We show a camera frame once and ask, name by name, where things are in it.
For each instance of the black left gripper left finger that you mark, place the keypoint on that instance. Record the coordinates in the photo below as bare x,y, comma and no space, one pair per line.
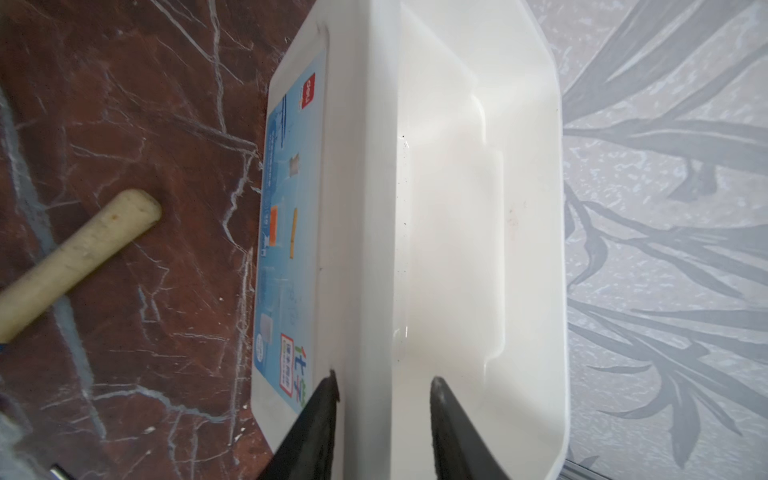
308,449

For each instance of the white plastic storage bin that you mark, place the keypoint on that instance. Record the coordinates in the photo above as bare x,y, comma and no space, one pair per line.
411,226

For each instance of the wooden handle brush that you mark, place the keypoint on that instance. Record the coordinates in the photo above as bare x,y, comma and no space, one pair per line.
126,217

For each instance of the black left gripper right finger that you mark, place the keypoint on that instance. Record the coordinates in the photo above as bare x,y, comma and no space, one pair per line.
458,449

